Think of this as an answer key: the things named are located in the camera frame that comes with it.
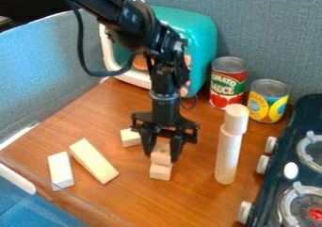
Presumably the yellow can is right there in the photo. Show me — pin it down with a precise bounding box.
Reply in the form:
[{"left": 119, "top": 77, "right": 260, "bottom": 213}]
[{"left": 246, "top": 78, "right": 291, "bottom": 124}]

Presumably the red can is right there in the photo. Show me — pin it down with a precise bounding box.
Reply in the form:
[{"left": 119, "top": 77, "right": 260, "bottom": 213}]
[{"left": 207, "top": 56, "right": 250, "bottom": 110}]

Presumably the small wooden cube block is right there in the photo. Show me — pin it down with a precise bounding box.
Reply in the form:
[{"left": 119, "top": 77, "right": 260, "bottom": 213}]
[{"left": 119, "top": 128, "right": 142, "bottom": 148}]

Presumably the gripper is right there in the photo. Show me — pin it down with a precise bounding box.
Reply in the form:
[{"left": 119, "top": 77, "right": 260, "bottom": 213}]
[{"left": 129, "top": 91, "right": 201, "bottom": 164}]

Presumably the short wooden cylinder block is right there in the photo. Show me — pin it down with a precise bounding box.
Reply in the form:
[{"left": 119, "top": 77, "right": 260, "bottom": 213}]
[{"left": 222, "top": 104, "right": 250, "bottom": 137}]

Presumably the long wooden rectangular block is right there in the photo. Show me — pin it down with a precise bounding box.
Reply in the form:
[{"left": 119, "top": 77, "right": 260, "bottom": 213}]
[{"left": 68, "top": 138, "right": 121, "bottom": 186}]

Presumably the short wooden rectangular block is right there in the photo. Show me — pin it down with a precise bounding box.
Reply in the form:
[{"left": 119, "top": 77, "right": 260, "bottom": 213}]
[{"left": 46, "top": 151, "right": 76, "bottom": 192}]

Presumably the teal toy microwave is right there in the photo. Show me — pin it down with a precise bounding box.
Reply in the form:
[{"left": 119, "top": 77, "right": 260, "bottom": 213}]
[{"left": 98, "top": 4, "right": 219, "bottom": 99}]

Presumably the toy stove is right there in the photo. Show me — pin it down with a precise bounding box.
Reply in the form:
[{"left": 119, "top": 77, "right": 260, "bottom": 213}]
[{"left": 236, "top": 93, "right": 322, "bottom": 227}]

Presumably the black cable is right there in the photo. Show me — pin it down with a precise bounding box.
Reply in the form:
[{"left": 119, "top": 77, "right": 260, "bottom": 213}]
[{"left": 68, "top": 0, "right": 137, "bottom": 78}]

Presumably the square wooden block with hole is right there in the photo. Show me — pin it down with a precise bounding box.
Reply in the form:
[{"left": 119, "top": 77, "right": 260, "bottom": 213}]
[{"left": 149, "top": 143, "right": 174, "bottom": 168}]

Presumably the tall wooden cylinder block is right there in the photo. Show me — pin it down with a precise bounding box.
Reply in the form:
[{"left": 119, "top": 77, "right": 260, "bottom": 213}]
[{"left": 214, "top": 125, "right": 246, "bottom": 186}]

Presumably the wooden block with brown carving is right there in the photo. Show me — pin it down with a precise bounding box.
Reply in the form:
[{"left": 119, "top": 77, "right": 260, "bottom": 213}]
[{"left": 148, "top": 162, "right": 174, "bottom": 182}]

